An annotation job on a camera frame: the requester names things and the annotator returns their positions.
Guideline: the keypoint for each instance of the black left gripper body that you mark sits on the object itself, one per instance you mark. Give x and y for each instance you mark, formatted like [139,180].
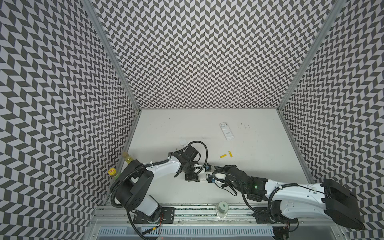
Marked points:
[191,168]

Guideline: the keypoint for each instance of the white remote green buttons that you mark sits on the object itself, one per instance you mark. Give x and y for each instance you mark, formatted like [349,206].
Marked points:
[227,131]

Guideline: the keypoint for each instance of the white TCL remote control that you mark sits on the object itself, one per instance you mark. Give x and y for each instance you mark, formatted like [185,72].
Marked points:
[203,177]

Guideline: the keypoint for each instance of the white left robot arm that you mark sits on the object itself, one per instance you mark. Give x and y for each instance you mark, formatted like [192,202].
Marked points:
[130,189]

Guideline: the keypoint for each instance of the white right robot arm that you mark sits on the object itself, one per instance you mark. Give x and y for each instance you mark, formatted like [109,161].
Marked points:
[276,202]

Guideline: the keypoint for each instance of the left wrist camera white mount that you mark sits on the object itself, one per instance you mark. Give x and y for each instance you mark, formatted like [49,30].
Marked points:
[200,169]

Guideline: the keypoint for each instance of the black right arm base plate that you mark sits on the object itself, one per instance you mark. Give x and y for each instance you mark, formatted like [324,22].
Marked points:
[275,216]

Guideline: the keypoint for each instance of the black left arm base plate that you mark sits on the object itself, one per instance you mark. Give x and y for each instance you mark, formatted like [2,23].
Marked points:
[163,214]

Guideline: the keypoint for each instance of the aluminium front rail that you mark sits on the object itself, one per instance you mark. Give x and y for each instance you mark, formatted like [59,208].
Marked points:
[184,215]

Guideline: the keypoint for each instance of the aluminium corner post left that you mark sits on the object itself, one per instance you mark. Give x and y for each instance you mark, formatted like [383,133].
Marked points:
[92,16]

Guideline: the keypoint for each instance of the aluminium corner post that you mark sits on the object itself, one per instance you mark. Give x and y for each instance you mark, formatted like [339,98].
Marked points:
[325,28]
[92,16]

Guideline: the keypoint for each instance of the aluminium corner post right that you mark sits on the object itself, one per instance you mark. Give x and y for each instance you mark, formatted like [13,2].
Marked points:
[325,28]

